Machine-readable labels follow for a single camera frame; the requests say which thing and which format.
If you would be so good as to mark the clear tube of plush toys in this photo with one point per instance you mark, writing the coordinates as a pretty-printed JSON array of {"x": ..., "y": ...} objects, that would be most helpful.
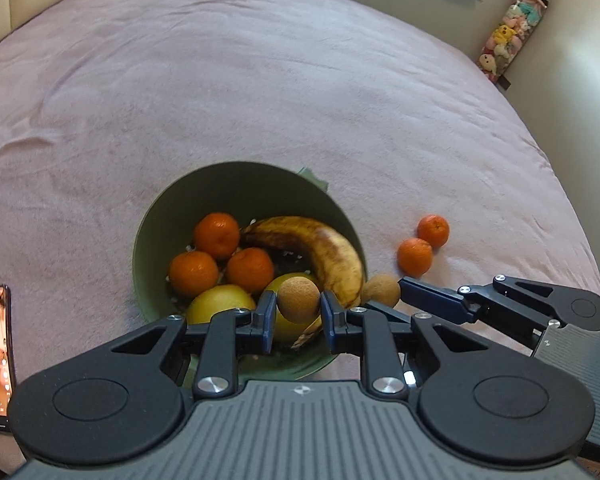
[{"x": 512, "y": 35}]

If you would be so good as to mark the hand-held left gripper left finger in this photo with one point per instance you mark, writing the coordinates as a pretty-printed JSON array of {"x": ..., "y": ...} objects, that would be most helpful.
[{"x": 267, "y": 320}]

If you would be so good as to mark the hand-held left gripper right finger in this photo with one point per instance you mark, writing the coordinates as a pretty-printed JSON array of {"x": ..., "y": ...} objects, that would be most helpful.
[{"x": 331, "y": 325}]

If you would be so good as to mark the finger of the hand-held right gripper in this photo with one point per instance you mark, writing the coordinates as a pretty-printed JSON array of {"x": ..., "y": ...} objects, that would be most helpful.
[
  {"x": 430, "y": 300},
  {"x": 385, "y": 310}
]

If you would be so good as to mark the spotted ripe banana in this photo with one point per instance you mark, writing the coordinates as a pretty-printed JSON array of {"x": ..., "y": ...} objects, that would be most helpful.
[{"x": 325, "y": 250}]

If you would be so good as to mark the brown round fruit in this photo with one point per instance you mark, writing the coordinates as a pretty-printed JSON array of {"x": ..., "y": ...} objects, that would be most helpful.
[
  {"x": 380, "y": 290},
  {"x": 299, "y": 298}
]

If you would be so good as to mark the green colander bowl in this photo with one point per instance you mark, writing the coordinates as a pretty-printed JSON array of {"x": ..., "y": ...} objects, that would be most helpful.
[{"x": 205, "y": 195}]

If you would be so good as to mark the orange tangerine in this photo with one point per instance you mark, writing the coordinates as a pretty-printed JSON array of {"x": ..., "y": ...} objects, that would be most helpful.
[
  {"x": 192, "y": 272},
  {"x": 217, "y": 235},
  {"x": 432, "y": 230},
  {"x": 415, "y": 257},
  {"x": 250, "y": 270}
]

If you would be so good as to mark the yellow lemon left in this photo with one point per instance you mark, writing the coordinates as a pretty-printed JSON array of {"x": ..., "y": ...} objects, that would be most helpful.
[{"x": 220, "y": 305}]

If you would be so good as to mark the yellow apple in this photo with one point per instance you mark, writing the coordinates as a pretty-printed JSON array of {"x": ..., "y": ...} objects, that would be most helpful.
[{"x": 287, "y": 331}]

